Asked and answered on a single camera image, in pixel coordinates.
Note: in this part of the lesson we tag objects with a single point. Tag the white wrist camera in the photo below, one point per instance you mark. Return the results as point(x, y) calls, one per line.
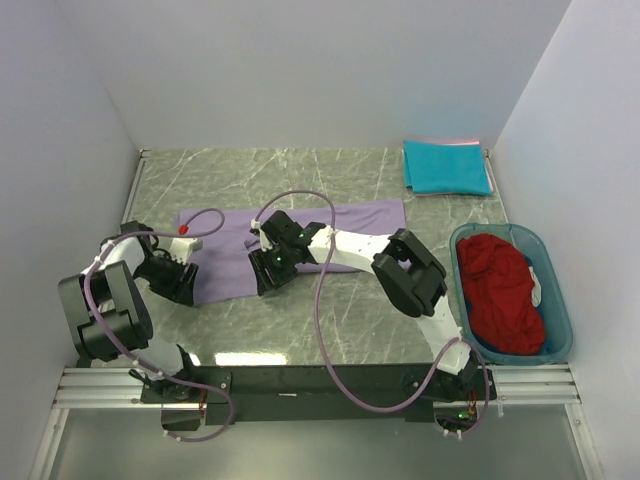
point(181, 248)
point(256, 230)

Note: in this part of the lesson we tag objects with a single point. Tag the purple t-shirt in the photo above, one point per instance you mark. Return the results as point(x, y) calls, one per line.
point(224, 268)

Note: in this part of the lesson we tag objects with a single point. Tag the folded teal t-shirt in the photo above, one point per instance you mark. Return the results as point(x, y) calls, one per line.
point(442, 169)

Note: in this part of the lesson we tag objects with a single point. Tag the white cloth in basket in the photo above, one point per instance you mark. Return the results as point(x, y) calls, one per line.
point(536, 292)

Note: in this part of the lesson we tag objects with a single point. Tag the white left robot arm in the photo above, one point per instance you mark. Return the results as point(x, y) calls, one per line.
point(120, 303)

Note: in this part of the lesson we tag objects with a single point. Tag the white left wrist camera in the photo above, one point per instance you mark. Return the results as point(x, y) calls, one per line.
point(181, 248)

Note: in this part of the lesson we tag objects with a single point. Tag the aluminium frame rail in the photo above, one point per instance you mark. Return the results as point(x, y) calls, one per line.
point(113, 388)

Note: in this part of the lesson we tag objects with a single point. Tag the blue plastic laundry basket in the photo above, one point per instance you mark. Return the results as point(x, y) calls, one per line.
point(559, 335)

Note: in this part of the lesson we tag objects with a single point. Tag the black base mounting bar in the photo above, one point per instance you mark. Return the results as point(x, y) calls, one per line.
point(305, 393)

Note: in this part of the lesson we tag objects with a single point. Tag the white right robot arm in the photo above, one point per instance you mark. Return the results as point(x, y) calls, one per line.
point(409, 274)

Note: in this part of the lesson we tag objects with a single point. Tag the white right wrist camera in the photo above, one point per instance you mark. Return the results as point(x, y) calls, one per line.
point(256, 230)

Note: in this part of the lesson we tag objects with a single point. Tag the red t-shirt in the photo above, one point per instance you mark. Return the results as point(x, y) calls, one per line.
point(498, 285)

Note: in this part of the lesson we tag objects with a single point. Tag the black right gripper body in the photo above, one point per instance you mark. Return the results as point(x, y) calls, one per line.
point(278, 264)

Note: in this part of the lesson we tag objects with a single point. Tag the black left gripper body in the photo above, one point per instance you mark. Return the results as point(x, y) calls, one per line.
point(164, 276)

